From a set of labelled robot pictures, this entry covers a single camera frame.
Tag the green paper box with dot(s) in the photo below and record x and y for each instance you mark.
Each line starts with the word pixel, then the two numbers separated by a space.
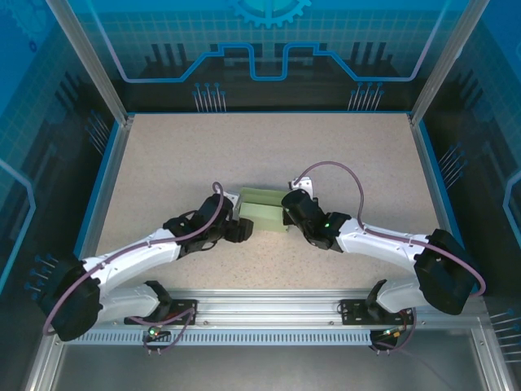
pixel 260 218

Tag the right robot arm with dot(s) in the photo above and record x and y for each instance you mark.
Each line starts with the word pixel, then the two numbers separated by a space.
pixel 378 240

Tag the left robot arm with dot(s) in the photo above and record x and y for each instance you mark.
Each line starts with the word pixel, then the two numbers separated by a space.
pixel 130 254

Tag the small green-lit connector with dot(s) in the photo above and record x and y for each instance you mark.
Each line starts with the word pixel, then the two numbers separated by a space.
pixel 154 330
pixel 392 333

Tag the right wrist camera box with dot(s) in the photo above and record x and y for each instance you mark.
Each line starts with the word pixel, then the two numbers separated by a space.
pixel 305 185

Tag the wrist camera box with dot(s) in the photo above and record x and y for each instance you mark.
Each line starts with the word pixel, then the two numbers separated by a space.
pixel 305 185
pixel 233 201

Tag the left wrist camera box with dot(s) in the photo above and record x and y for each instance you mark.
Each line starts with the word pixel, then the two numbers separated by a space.
pixel 233 201

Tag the wide aluminium frame rail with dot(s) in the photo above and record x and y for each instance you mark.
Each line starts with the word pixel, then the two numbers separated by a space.
pixel 264 305

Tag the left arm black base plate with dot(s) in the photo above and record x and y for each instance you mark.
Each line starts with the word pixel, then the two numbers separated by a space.
pixel 188 303

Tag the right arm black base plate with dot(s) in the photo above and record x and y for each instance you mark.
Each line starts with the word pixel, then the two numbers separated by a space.
pixel 352 313

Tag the narrow aluminium side rail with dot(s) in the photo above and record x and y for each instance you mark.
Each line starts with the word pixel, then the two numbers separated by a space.
pixel 428 163
pixel 102 203

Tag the blue printed enclosure panel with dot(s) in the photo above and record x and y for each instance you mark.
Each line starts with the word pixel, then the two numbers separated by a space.
pixel 36 142
pixel 260 24
pixel 488 142

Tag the aluminium frame post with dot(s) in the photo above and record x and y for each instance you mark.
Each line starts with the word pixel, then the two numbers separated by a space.
pixel 92 61
pixel 447 61

